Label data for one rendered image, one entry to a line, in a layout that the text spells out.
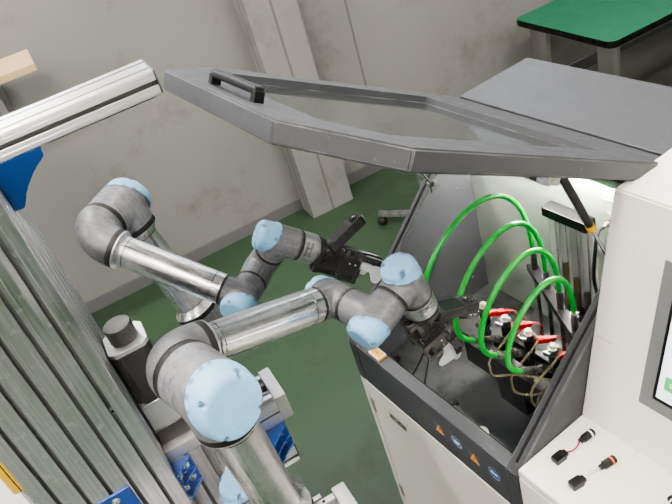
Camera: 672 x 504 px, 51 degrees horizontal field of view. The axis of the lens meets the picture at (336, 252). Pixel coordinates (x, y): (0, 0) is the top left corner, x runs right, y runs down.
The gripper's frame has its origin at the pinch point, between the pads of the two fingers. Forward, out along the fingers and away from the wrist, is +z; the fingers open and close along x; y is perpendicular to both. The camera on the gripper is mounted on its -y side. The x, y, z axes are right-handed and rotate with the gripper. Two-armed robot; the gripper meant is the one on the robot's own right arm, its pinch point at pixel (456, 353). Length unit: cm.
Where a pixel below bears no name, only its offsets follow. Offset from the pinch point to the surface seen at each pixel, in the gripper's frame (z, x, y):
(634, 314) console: -2.7, 24.6, -30.2
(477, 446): 26.4, 5.9, 8.7
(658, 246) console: -17.9, 25.9, -38.1
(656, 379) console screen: 7.5, 33.0, -24.9
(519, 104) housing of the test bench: -12, -37, -61
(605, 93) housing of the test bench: -9, -22, -77
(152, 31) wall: 3, -291, -29
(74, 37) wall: -17, -295, 7
